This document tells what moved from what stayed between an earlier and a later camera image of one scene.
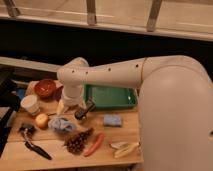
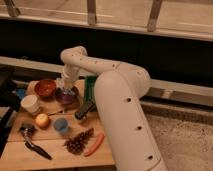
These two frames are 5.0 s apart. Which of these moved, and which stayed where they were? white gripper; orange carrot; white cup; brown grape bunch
Moved: white gripper
Stayed: white cup; brown grape bunch; orange carrot
